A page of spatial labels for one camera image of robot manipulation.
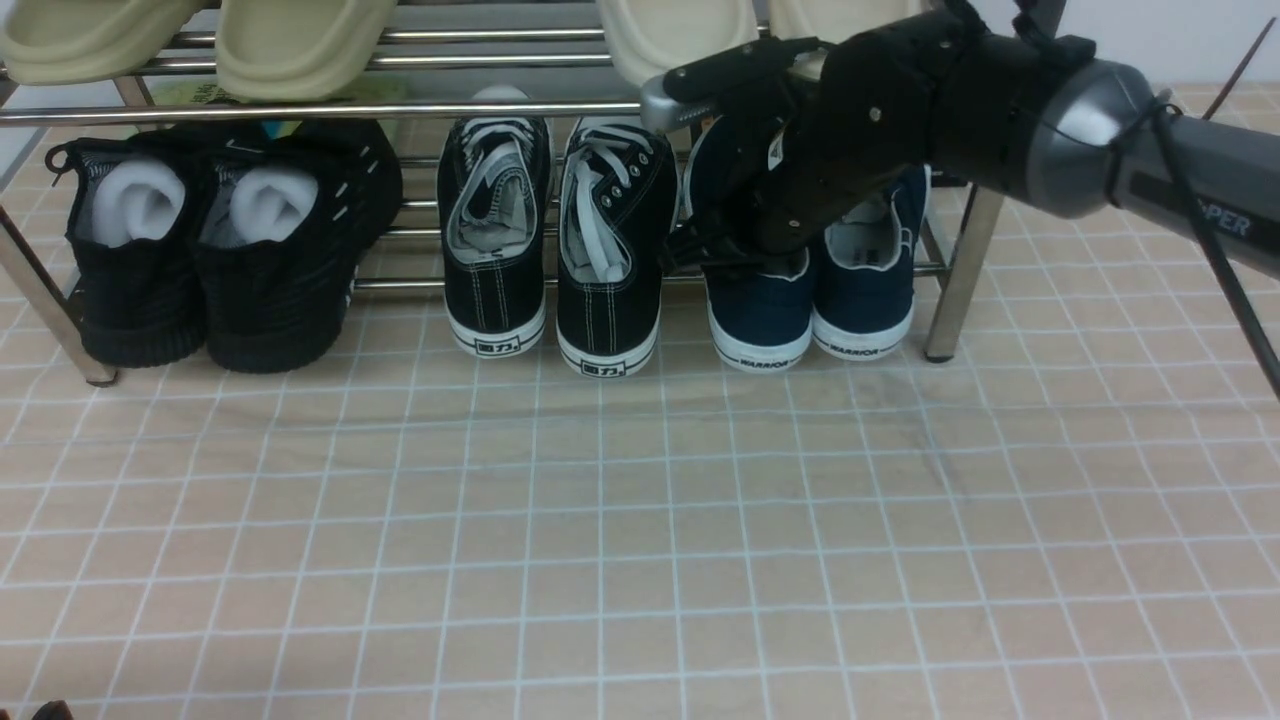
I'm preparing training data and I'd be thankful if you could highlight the olive green slipper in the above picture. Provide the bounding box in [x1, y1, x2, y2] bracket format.
[1, 1, 207, 86]
[215, 1, 399, 101]

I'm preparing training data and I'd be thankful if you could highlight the left black knit sneaker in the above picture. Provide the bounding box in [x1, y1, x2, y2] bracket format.
[44, 126, 209, 369]

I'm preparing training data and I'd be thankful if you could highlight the right cream slipper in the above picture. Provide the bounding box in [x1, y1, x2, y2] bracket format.
[768, 0, 925, 44]

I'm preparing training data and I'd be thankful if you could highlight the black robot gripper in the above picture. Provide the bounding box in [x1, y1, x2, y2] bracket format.
[662, 12, 989, 277]

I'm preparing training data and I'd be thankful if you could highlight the left cream slipper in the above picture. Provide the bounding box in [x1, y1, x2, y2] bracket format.
[595, 1, 759, 87]

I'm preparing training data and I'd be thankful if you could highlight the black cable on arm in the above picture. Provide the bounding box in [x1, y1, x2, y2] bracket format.
[1105, 15, 1280, 401]

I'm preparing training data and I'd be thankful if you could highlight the stainless steel shoe rack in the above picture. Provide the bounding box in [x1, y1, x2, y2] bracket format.
[3, 26, 1004, 388]

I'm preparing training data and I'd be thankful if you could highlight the black knit sneaker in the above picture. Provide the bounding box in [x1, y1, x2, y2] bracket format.
[44, 126, 209, 369]
[189, 119, 403, 374]

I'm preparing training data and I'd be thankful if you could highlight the right black knit sneaker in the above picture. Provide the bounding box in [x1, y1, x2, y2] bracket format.
[189, 119, 403, 374]

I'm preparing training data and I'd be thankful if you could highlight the black canvas sneaker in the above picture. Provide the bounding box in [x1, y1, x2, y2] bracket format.
[556, 117, 680, 379]
[435, 115, 556, 359]

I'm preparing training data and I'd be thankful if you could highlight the navy slip-on shoe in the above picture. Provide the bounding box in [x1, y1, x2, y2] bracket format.
[684, 120, 817, 373]
[812, 167, 931, 361]

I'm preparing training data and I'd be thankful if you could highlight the cream slipper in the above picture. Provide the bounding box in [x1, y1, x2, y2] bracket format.
[595, 1, 759, 87]
[768, 0, 925, 44]

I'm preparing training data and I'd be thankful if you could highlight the right olive green slipper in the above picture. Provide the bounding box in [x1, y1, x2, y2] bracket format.
[215, 1, 399, 101]

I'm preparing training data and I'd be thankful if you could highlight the left olive green slipper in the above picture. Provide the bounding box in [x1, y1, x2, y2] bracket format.
[1, 1, 207, 86]

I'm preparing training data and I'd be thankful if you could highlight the right black canvas sneaker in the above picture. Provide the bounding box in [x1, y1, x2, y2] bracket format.
[556, 117, 680, 379]

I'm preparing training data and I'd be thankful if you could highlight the dark object bottom left corner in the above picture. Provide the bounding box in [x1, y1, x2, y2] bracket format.
[31, 700, 76, 720]

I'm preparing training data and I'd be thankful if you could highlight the left black canvas sneaker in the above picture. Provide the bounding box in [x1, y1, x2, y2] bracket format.
[435, 115, 556, 359]

